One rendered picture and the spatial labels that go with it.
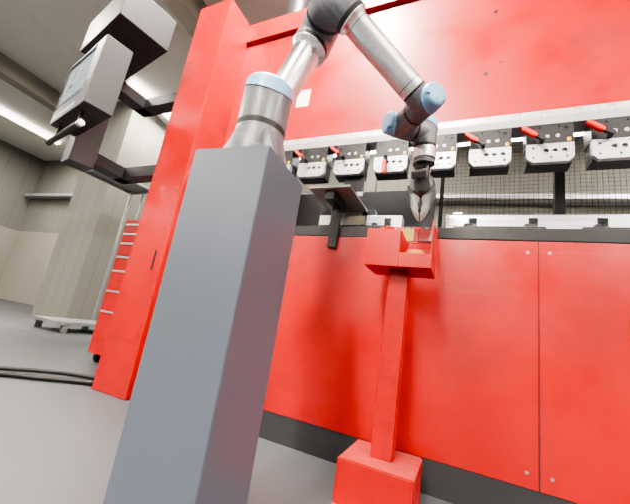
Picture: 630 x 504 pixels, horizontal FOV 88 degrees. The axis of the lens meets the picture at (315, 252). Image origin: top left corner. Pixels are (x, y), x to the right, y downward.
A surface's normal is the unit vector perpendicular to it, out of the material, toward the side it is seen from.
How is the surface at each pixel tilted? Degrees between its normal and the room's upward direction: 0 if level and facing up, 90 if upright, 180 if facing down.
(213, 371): 90
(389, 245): 90
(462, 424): 90
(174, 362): 90
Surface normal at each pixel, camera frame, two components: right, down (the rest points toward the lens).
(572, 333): -0.40, -0.27
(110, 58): 0.81, -0.01
